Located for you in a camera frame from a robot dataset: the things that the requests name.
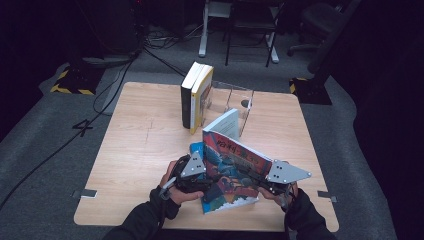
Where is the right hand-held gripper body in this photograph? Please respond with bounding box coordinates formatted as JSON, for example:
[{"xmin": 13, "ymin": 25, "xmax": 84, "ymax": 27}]
[{"xmin": 257, "ymin": 159, "xmax": 313, "ymax": 198}]

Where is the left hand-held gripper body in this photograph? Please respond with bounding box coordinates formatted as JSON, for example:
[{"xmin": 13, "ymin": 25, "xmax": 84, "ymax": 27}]
[{"xmin": 170, "ymin": 151, "xmax": 208, "ymax": 195}]

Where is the blue book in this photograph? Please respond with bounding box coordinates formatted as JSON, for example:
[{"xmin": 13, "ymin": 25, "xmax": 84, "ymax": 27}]
[{"xmin": 188, "ymin": 141, "xmax": 261, "ymax": 215}]

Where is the red comic book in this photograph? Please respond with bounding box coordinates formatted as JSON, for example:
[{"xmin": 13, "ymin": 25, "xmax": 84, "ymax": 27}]
[{"xmin": 201, "ymin": 107, "xmax": 274, "ymax": 203}]

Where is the yellow book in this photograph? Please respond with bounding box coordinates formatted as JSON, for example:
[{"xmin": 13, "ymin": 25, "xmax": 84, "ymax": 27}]
[{"xmin": 189, "ymin": 63, "xmax": 215, "ymax": 136}]

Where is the black hardcover book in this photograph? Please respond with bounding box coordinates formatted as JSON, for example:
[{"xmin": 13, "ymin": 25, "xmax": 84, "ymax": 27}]
[{"xmin": 180, "ymin": 61, "xmax": 205, "ymax": 130}]

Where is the clear acrylic book rack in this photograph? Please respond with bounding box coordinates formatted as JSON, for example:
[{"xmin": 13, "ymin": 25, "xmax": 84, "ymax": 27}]
[{"xmin": 205, "ymin": 80, "xmax": 255, "ymax": 138}]

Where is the person's left hand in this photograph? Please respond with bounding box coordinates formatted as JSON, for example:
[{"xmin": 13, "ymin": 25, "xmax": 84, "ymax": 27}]
[{"xmin": 159, "ymin": 160, "xmax": 205, "ymax": 206}]

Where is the person's right hand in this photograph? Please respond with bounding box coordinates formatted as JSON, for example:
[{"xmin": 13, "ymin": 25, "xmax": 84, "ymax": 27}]
[{"xmin": 257, "ymin": 182, "xmax": 300, "ymax": 210}]

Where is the grey tape piece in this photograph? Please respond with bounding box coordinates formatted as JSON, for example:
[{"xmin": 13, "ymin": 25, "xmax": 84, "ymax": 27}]
[
  {"xmin": 317, "ymin": 190, "xmax": 338, "ymax": 204},
  {"xmin": 71, "ymin": 188, "xmax": 98, "ymax": 200}
]

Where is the black yellow striped base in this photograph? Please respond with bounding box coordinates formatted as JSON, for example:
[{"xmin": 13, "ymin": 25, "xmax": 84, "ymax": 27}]
[
  {"xmin": 49, "ymin": 64, "xmax": 105, "ymax": 96},
  {"xmin": 288, "ymin": 77, "xmax": 333, "ymax": 106}
]

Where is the grey stand base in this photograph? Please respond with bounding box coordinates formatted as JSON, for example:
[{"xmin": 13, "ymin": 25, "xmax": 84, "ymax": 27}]
[{"xmin": 81, "ymin": 54, "xmax": 135, "ymax": 69}]

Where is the dark slanted stand pole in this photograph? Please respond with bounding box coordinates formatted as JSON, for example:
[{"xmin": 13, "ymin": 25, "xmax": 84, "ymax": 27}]
[{"xmin": 307, "ymin": 0, "xmax": 363, "ymax": 75}]

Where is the black folding chair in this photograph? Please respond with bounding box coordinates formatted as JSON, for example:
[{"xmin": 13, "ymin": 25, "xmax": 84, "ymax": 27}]
[{"xmin": 224, "ymin": 0, "xmax": 285, "ymax": 68}]

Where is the dark office chair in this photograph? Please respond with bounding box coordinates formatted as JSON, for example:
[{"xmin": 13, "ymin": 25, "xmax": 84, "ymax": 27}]
[{"xmin": 287, "ymin": 1, "xmax": 344, "ymax": 58}]

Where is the dark equipment stand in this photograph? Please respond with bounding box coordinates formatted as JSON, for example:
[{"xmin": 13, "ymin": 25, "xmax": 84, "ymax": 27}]
[{"xmin": 74, "ymin": 0, "xmax": 148, "ymax": 56}]

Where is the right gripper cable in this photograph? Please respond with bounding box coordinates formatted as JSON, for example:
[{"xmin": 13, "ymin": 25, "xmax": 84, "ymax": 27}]
[{"xmin": 279, "ymin": 186, "xmax": 299, "ymax": 240}]

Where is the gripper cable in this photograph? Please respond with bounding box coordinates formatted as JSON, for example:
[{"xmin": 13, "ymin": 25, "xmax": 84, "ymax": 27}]
[
  {"xmin": 156, "ymin": 176, "xmax": 178, "ymax": 234},
  {"xmin": 279, "ymin": 186, "xmax": 299, "ymax": 240}
]

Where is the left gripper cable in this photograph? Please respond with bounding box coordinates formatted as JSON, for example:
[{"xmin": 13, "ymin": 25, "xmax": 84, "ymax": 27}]
[{"xmin": 156, "ymin": 176, "xmax": 178, "ymax": 234}]

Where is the white desk frame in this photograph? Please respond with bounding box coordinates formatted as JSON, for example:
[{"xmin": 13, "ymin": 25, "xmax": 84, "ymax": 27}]
[{"xmin": 198, "ymin": 0, "xmax": 280, "ymax": 64}]

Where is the tangle of floor cables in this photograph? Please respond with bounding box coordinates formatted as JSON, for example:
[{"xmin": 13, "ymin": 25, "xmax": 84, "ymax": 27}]
[{"xmin": 144, "ymin": 23, "xmax": 204, "ymax": 52}]

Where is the long black floor cable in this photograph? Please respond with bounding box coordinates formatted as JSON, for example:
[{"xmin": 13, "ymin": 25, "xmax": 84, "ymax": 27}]
[{"xmin": 0, "ymin": 49, "xmax": 145, "ymax": 212}]

